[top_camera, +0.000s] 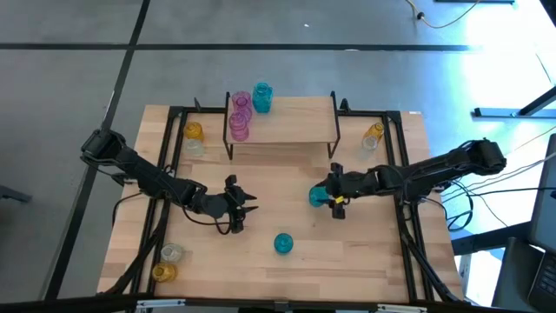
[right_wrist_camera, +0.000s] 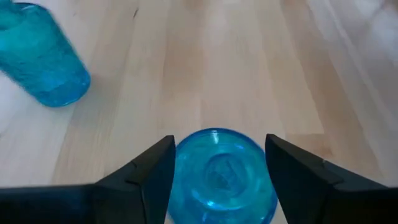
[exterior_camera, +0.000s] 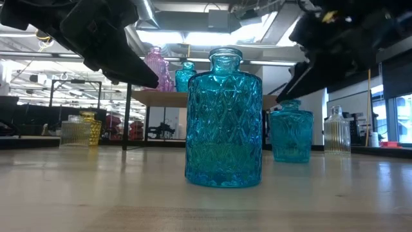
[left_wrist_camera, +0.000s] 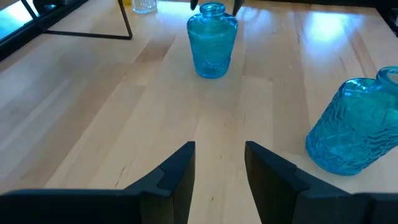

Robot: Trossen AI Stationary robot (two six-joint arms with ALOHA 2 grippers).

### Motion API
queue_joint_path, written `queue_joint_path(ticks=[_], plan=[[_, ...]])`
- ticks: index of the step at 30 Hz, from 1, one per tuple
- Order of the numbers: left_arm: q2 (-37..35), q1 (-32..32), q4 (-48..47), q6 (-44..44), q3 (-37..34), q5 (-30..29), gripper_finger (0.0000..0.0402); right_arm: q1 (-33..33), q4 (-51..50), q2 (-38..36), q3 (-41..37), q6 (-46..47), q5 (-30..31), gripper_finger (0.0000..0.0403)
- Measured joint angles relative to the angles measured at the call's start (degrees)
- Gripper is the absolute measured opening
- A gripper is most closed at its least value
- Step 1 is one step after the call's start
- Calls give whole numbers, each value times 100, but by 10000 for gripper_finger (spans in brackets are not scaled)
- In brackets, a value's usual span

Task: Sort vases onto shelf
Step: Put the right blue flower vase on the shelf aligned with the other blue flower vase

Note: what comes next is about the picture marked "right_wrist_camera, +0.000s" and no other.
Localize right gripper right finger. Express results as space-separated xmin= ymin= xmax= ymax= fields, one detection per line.
xmin=265 ymin=133 xmax=393 ymax=224

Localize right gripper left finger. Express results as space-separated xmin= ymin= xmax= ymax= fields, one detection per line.
xmin=91 ymin=135 xmax=177 ymax=224

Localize round teal glass vase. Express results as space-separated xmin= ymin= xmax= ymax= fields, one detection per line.
xmin=167 ymin=127 xmax=279 ymax=224
xmin=0 ymin=1 xmax=91 ymax=108

